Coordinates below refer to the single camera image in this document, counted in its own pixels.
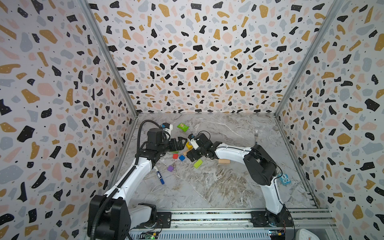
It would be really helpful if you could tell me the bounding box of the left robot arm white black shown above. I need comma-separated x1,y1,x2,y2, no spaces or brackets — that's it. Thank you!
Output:
87,124,187,240

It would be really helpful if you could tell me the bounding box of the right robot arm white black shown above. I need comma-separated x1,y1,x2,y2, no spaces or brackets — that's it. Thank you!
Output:
187,133,287,226

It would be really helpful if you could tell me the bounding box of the yellow arch block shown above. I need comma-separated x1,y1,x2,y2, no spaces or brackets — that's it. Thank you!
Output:
186,143,194,150

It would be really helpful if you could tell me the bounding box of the lime green block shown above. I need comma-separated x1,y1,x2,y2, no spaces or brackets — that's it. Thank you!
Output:
194,159,203,169

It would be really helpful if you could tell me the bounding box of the green snack packet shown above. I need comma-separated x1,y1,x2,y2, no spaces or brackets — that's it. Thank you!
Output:
177,123,189,133

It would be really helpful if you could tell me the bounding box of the blue marker pen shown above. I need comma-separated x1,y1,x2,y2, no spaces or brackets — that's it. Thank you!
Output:
154,166,165,185

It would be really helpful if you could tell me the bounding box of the blue monster toy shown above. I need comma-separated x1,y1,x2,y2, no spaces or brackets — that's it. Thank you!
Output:
279,174,292,186

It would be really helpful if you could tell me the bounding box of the white object bottom right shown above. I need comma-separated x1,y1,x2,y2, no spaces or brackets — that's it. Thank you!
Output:
295,229,320,240

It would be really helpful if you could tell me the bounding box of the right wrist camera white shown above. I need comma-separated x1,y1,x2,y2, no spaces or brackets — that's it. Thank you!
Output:
188,134,199,150

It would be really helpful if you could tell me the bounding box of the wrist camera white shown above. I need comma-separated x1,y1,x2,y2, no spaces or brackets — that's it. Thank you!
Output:
161,123,173,136
188,134,199,150

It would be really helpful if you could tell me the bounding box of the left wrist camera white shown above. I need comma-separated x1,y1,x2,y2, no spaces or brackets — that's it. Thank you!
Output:
161,123,173,136

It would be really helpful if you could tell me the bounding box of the black corrugated cable hose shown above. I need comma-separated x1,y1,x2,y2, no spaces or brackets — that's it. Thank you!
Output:
89,119,164,240

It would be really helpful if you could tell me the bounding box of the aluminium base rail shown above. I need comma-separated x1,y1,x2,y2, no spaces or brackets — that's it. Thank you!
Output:
82,208,338,240

